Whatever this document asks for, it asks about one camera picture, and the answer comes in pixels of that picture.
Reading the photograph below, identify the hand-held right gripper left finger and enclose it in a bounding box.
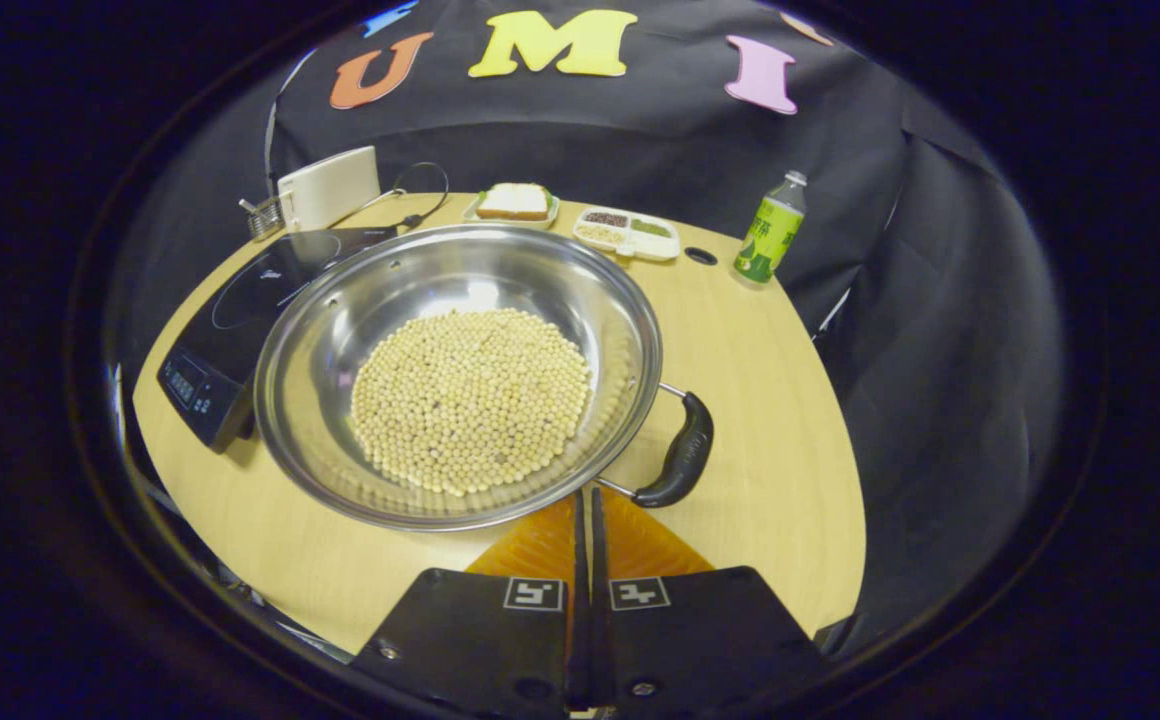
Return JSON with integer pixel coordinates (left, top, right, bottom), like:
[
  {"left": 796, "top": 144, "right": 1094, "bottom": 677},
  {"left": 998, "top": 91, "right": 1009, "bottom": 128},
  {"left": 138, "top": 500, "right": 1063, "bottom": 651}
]
[{"left": 350, "top": 490, "right": 591, "bottom": 716}]

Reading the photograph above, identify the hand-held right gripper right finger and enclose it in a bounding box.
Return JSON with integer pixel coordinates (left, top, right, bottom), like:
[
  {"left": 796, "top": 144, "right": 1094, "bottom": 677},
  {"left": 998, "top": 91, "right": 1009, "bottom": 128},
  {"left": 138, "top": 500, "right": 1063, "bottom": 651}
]
[{"left": 590, "top": 488, "right": 831, "bottom": 716}]

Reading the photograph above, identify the stainless steel pot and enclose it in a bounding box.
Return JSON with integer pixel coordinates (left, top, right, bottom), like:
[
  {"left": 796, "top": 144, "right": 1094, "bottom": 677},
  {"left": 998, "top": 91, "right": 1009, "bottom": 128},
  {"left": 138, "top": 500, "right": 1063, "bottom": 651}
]
[{"left": 253, "top": 223, "right": 716, "bottom": 533}]

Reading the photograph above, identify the black induction cooktop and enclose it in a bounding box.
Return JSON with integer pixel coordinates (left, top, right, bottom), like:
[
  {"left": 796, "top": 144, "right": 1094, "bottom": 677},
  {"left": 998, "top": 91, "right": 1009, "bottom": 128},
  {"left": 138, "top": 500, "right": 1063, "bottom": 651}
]
[{"left": 157, "top": 226, "right": 401, "bottom": 453}]

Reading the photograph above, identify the pile of soybeans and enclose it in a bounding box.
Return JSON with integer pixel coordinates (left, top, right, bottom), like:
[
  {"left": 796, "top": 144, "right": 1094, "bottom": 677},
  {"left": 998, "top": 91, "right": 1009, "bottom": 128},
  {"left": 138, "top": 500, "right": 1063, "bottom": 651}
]
[{"left": 350, "top": 308, "right": 593, "bottom": 498}]

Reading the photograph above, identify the white divided snack tray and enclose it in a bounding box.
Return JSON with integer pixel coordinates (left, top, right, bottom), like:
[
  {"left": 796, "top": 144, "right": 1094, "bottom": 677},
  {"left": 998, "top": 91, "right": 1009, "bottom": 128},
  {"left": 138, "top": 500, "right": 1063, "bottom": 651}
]
[{"left": 572, "top": 206, "right": 681, "bottom": 263}]

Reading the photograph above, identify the green drink bottle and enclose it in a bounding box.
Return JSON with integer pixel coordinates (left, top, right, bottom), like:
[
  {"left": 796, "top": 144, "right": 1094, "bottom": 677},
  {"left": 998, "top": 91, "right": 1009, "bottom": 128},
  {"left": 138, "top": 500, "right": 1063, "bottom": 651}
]
[{"left": 733, "top": 170, "right": 808, "bottom": 285}]

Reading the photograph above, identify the pale green plate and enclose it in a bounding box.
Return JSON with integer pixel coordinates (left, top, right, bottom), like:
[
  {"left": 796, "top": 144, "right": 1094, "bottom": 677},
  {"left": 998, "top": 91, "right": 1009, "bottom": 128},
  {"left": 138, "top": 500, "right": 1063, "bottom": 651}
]
[{"left": 462, "top": 190, "right": 561, "bottom": 232}]

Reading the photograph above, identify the sandwich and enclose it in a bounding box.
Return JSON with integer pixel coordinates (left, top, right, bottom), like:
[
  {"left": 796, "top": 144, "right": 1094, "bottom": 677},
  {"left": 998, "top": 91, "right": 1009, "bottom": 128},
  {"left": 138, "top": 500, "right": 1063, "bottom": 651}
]
[{"left": 475, "top": 182, "right": 553, "bottom": 221}]

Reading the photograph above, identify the white toaster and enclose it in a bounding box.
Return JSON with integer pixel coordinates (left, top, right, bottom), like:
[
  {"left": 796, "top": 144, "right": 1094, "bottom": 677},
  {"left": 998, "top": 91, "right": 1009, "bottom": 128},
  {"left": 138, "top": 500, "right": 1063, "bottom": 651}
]
[{"left": 277, "top": 146, "right": 382, "bottom": 233}]

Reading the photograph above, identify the black power cable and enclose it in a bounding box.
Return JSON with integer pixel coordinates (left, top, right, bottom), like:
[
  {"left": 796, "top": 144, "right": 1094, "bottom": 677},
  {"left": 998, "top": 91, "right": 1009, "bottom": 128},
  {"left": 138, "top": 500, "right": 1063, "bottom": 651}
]
[{"left": 340, "top": 162, "right": 451, "bottom": 233}]

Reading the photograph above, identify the metal wire utensil holder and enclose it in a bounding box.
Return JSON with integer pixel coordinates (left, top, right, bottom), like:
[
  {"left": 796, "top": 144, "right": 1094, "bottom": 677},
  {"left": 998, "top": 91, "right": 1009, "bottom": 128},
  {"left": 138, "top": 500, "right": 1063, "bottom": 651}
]
[{"left": 238, "top": 195, "right": 286, "bottom": 241}]

